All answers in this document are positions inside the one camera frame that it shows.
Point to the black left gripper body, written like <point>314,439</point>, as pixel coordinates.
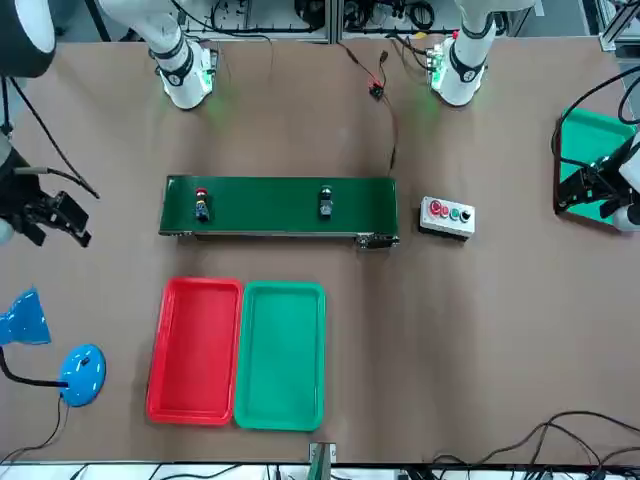
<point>600,177</point>

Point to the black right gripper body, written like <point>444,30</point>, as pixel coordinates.
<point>22,200</point>

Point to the white button control box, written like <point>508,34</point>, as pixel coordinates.
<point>447,220</point>

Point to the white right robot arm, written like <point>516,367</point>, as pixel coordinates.
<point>180,75</point>

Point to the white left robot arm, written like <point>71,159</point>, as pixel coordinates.
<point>465,60</point>

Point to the green conveyor belt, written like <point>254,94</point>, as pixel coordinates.
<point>270,210</point>

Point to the green plastic tray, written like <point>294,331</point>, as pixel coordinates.
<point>280,360</point>
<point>585,135</point>

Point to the blue desk lamp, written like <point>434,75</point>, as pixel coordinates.
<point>82,372</point>

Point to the red plastic tray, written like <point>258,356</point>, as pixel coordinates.
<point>200,350</point>

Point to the aluminium frame profile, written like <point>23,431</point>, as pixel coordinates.
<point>617,30</point>

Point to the black switch module red light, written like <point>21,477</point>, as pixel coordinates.
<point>376,91</point>

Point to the aluminium frame post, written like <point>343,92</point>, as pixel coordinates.
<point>322,457</point>

